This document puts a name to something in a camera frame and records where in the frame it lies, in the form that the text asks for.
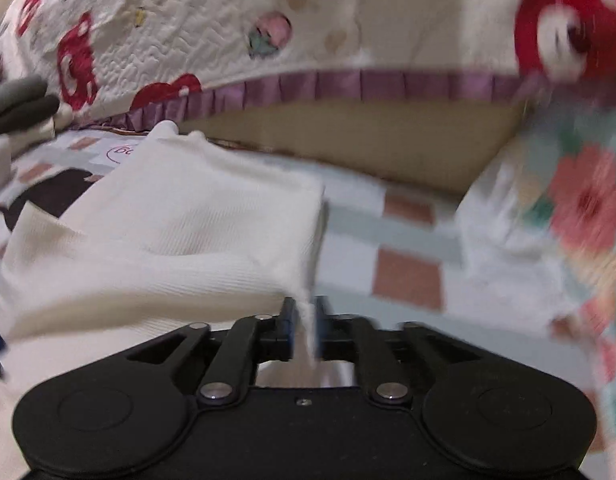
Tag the colourful floral quilt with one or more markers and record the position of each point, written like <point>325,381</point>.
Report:
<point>538,227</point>

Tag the white quilt with red bears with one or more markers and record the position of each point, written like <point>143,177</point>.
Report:
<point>132,63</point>

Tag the beige wooden headboard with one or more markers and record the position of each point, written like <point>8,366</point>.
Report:
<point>439,145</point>

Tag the white knit sweater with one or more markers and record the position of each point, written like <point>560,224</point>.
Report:
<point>181,232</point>

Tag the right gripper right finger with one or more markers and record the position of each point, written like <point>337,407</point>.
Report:
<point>356,340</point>

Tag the grey rolled socks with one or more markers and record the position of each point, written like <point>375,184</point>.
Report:
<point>25,103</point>

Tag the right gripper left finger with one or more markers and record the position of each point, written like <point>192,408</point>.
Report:
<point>249,342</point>

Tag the checkered bed sheet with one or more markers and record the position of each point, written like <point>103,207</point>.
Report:
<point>367,263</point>

